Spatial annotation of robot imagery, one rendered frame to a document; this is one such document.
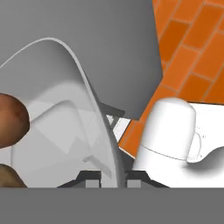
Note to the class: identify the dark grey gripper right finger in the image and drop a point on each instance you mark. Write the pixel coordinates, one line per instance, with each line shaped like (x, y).
(137, 175)

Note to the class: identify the brown onion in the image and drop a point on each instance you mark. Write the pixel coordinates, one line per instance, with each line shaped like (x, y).
(11, 121)

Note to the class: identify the clear plastic vegetable container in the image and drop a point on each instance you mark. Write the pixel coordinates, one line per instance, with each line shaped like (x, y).
(61, 131)

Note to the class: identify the brown sweet potato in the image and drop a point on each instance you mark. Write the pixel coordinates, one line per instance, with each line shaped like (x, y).
(8, 176)

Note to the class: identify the white rounded fixture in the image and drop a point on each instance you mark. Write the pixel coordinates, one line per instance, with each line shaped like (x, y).
(169, 134)

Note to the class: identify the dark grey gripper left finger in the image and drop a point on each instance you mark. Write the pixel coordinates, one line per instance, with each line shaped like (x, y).
(87, 176)

